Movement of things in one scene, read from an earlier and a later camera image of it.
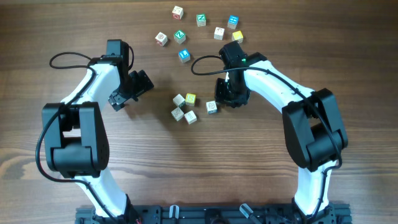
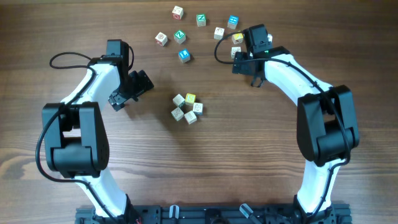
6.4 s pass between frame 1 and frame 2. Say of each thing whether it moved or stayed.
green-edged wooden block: stayed
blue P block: moved
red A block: stayed
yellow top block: stayed
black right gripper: moved
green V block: stayed
